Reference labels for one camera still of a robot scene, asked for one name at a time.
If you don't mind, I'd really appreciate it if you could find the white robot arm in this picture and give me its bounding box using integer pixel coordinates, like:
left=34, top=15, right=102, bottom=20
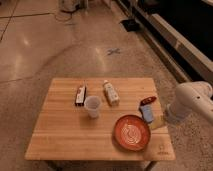
left=164, top=81, right=213, bottom=125

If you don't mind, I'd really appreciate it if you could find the white lying bottle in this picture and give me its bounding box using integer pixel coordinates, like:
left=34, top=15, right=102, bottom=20
left=103, top=80, right=120, bottom=106

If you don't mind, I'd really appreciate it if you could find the clear plastic cup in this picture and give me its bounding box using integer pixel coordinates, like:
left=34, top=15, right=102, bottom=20
left=84, top=96, right=101, bottom=118

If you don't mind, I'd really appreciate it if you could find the red white snack box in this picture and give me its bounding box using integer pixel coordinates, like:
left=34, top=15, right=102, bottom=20
left=75, top=85, right=87, bottom=106

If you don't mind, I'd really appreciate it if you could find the wooden table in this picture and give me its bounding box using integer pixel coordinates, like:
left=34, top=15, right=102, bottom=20
left=25, top=78, right=175, bottom=161

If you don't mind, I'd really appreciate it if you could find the blue sponge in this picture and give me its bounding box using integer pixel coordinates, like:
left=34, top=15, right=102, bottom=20
left=139, top=105, right=154, bottom=123

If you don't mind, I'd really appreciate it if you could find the yellow sponge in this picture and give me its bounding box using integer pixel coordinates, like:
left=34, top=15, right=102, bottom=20
left=149, top=116, right=166, bottom=130

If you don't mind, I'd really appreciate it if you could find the black floor mat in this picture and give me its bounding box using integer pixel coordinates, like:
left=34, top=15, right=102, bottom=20
left=121, top=19, right=140, bottom=32

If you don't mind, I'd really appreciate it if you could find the white machine base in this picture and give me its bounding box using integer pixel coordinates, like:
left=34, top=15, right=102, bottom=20
left=58, top=0, right=88, bottom=13

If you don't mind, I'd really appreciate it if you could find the grey wall ledge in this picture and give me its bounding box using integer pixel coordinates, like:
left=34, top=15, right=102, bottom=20
left=117, top=0, right=213, bottom=85

